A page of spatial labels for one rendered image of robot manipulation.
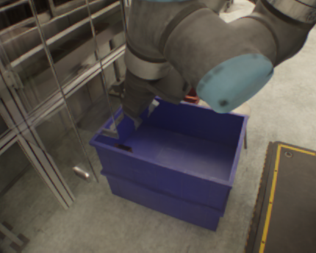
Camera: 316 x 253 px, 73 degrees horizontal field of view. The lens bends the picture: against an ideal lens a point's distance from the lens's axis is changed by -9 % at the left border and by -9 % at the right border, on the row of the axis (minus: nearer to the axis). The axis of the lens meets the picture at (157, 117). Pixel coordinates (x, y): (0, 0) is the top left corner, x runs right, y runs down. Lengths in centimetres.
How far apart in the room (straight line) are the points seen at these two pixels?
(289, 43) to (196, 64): 16
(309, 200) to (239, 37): 83
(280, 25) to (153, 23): 17
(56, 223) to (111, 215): 30
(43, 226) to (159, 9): 125
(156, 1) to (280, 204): 84
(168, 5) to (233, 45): 9
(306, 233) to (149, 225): 69
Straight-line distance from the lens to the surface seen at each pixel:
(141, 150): 121
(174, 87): 41
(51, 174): 117
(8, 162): 142
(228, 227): 124
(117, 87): 52
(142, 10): 32
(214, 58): 26
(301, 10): 35
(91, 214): 132
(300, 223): 97
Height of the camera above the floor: 111
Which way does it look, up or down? 40 degrees down
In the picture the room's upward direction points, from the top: 5 degrees counter-clockwise
